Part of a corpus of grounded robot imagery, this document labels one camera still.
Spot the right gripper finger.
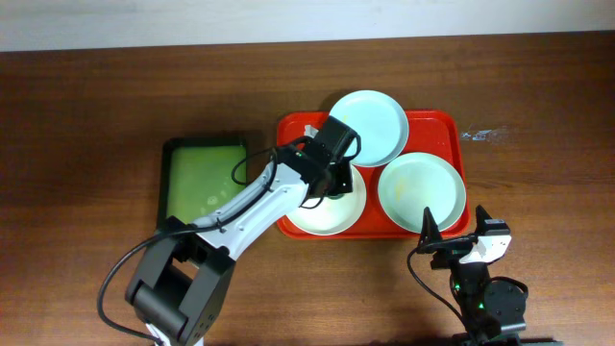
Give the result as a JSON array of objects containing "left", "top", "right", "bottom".
[
  {"left": 475, "top": 205, "right": 491, "bottom": 235},
  {"left": 417, "top": 207, "right": 443, "bottom": 254}
]

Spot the pale blue top plate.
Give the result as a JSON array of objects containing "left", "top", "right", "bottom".
[{"left": 330, "top": 90, "right": 409, "bottom": 167}]

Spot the pale green plate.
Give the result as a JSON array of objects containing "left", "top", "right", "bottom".
[{"left": 378, "top": 152, "right": 467, "bottom": 234}]

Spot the white plate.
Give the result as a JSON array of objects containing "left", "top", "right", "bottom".
[{"left": 286, "top": 166, "right": 367, "bottom": 236}]

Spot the yellow and green sponge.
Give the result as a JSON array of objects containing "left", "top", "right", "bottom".
[{"left": 327, "top": 193, "right": 345, "bottom": 200}]

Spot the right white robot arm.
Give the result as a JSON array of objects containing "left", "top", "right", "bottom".
[{"left": 411, "top": 206, "right": 529, "bottom": 345}]

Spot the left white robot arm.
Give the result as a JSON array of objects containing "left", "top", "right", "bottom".
[{"left": 125, "top": 117, "right": 361, "bottom": 345}]

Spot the red plastic serving tray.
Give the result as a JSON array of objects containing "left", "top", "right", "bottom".
[{"left": 277, "top": 111, "right": 465, "bottom": 240}]

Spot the black tray with green liquid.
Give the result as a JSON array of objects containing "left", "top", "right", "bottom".
[{"left": 157, "top": 136, "right": 247, "bottom": 227}]

